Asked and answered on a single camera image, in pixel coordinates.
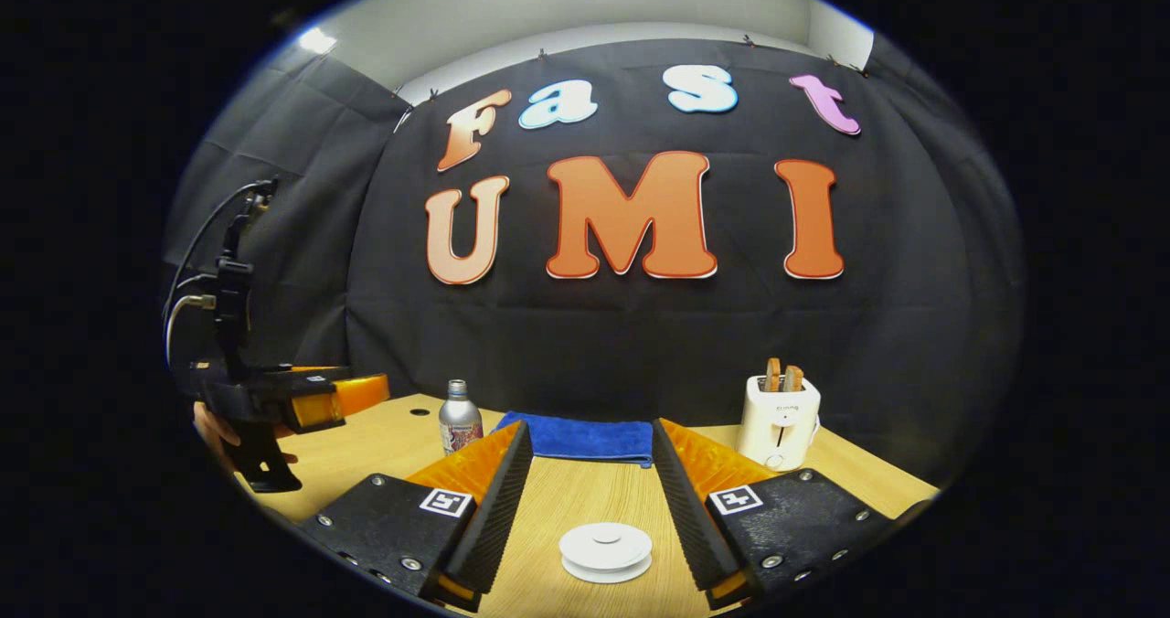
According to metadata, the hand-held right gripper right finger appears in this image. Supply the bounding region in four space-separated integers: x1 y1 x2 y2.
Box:
651 419 933 612

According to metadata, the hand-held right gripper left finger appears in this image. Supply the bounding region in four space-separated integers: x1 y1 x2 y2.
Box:
297 420 534 613

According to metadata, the white teacup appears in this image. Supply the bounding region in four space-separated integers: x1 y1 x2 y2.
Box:
559 522 654 575

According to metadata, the white teacup lid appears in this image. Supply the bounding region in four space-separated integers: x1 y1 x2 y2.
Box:
565 522 648 564

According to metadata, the silver water bottle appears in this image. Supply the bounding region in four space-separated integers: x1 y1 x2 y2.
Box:
439 379 484 457

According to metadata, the white saucer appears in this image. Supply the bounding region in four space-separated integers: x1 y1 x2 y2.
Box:
562 559 653 585

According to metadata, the blue towel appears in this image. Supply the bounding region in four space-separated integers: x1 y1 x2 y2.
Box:
494 411 655 469

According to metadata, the cream toaster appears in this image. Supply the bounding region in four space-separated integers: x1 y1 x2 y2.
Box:
736 374 822 472

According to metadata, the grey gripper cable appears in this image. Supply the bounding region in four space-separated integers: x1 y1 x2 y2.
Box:
165 293 218 369

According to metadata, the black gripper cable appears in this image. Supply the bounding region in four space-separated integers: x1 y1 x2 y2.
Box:
163 182 261 326

